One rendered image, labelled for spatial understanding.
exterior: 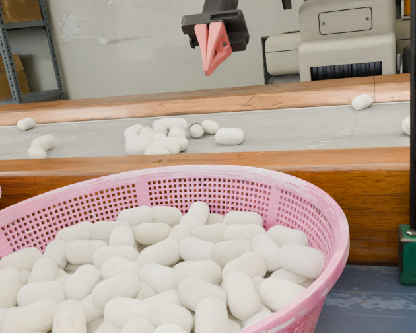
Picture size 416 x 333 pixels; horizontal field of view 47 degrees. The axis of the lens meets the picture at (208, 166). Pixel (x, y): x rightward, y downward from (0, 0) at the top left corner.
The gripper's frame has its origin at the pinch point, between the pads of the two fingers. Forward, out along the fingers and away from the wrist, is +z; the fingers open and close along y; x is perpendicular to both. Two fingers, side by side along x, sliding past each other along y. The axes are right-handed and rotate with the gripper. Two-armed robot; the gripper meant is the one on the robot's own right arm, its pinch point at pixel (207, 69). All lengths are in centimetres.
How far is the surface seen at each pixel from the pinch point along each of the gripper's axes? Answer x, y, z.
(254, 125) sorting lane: 0.0, 8.8, 11.0
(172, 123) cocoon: -2.5, -2.6, 11.9
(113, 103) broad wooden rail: 6.7, -19.8, 0.4
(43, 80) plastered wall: 149, -183, -136
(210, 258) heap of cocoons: -23.8, 13.7, 38.7
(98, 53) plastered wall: 137, -137, -144
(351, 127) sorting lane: -2.3, 21.9, 13.4
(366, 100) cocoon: 3.0, 23.7, 5.2
